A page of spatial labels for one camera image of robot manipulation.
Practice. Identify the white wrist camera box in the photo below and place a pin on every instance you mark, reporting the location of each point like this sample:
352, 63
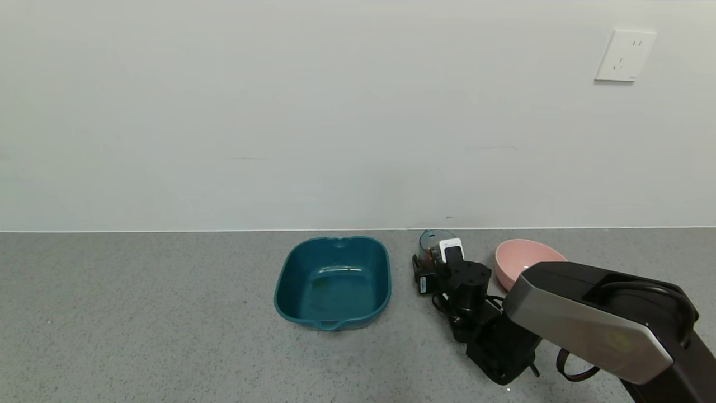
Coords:
450, 246

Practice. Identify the teal plastic basin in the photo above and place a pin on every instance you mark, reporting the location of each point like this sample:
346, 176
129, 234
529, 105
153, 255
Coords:
335, 285

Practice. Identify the pink bowl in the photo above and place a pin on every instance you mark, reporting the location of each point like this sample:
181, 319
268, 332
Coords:
514, 257

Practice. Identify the orange brown liquid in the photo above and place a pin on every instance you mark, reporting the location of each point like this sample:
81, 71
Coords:
429, 258

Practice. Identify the white wall socket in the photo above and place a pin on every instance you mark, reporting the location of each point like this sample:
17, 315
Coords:
623, 56

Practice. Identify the ribbed clear blue cup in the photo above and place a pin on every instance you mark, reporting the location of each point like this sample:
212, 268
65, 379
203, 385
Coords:
433, 239

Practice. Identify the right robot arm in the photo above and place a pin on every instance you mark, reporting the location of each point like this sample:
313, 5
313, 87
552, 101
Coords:
587, 319

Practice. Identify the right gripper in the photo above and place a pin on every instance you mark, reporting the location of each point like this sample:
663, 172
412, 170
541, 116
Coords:
423, 281

